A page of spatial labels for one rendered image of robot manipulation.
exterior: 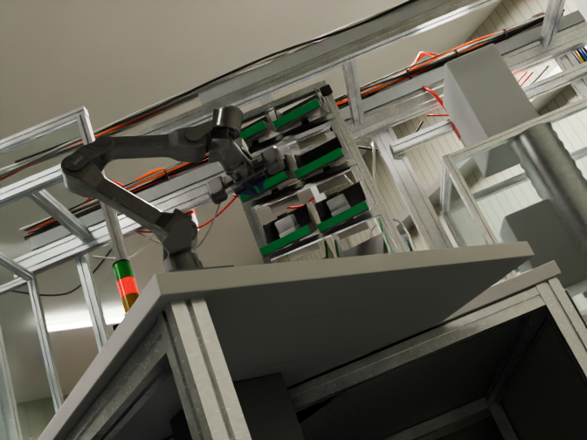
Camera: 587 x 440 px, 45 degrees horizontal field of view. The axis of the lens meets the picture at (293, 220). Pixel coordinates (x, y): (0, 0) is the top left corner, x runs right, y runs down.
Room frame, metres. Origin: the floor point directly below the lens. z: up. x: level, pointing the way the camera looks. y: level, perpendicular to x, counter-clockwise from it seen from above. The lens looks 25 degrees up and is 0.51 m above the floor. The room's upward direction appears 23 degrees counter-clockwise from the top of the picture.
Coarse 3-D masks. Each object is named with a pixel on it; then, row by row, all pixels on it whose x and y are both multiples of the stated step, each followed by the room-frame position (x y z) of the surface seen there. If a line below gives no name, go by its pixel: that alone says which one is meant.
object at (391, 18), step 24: (432, 0) 2.18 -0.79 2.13; (384, 24) 2.18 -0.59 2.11; (576, 24) 2.68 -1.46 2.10; (312, 48) 2.18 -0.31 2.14; (336, 48) 2.18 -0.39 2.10; (504, 48) 2.67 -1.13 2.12; (264, 72) 2.18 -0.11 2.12; (432, 72) 2.67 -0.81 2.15; (216, 96) 2.18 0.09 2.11; (384, 96) 2.67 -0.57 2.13; (216, 168) 2.68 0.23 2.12; (144, 192) 2.68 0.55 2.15; (168, 192) 2.68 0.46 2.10
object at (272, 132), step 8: (256, 120) 1.80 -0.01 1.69; (264, 120) 1.80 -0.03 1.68; (272, 120) 1.71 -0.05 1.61; (248, 128) 1.57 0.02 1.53; (256, 128) 1.57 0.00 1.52; (264, 128) 1.57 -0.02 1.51; (272, 128) 1.65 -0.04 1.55; (240, 136) 1.58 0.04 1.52; (248, 136) 1.58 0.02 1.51; (256, 136) 1.61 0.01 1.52; (264, 136) 1.68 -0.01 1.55; (272, 136) 1.75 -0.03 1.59; (248, 144) 1.67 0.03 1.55
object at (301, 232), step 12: (312, 204) 1.78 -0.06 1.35; (300, 216) 1.80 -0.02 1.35; (312, 216) 1.69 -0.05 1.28; (264, 228) 1.70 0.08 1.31; (276, 228) 1.82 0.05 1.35; (300, 228) 1.56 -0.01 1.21; (312, 228) 1.62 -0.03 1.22; (276, 240) 1.58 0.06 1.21; (288, 240) 1.58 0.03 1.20; (264, 252) 1.59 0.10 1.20
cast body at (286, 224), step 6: (282, 216) 1.57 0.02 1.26; (288, 216) 1.57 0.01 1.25; (276, 222) 1.57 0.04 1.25; (282, 222) 1.57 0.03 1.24; (288, 222) 1.57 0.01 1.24; (294, 222) 1.59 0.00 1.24; (282, 228) 1.58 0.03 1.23; (288, 228) 1.58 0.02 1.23; (294, 228) 1.57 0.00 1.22; (282, 234) 1.58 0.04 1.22
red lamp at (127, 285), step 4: (120, 280) 1.76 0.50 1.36; (124, 280) 1.76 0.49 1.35; (128, 280) 1.76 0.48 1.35; (132, 280) 1.77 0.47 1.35; (120, 284) 1.76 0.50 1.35; (124, 284) 1.76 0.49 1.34; (128, 284) 1.76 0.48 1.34; (132, 284) 1.76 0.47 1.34; (120, 288) 1.76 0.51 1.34; (124, 288) 1.76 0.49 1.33; (128, 288) 1.76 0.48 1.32; (132, 288) 1.76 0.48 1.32; (136, 288) 1.78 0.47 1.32; (120, 292) 1.77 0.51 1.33; (124, 292) 1.76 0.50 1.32; (128, 292) 1.76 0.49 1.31; (132, 292) 1.76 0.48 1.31
